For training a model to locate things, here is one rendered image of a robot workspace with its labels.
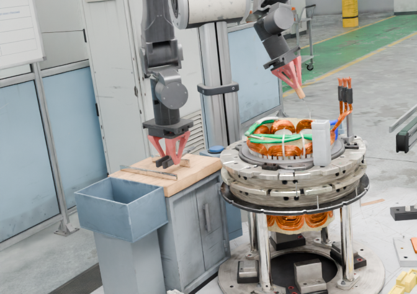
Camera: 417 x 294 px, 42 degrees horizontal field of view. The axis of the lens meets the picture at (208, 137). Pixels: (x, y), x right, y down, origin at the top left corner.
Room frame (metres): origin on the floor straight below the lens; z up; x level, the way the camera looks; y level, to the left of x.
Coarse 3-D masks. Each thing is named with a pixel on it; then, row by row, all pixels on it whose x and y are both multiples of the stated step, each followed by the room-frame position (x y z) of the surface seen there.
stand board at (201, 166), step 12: (192, 156) 1.27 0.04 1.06; (204, 156) 1.26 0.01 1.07; (144, 168) 1.22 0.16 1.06; (156, 168) 1.21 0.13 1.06; (168, 168) 1.20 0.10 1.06; (180, 168) 1.19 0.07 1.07; (192, 168) 1.18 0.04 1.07; (204, 168) 1.18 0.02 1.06; (216, 168) 1.21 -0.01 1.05; (144, 180) 1.13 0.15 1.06; (156, 180) 1.12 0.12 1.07; (168, 180) 1.12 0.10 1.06; (180, 180) 1.11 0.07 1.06; (192, 180) 1.14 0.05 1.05; (168, 192) 1.08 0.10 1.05
